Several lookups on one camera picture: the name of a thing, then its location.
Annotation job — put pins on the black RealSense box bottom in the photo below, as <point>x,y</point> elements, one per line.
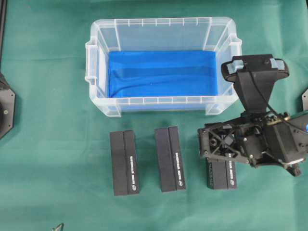
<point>124,163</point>

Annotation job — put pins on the black realsense box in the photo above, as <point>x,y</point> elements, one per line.
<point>124,163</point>
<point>170,164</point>
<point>221,175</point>

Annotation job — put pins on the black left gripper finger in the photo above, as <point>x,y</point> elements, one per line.
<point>59,227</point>

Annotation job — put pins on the clear plastic storage case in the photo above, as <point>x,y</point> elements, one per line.
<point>217,34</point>

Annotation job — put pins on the green table cloth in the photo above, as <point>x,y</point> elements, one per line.
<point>55,163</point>

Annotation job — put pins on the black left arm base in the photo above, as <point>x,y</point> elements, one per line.
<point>7,106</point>

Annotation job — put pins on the black RealSense box top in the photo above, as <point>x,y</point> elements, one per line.
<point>221,175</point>

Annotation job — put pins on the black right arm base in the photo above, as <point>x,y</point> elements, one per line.
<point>305,100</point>

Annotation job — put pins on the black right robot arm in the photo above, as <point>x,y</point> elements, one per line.
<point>287,139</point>

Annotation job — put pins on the blue cloth inside case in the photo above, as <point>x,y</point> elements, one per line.
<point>162,74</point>

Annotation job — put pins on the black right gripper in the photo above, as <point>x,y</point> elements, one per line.
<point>237,140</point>

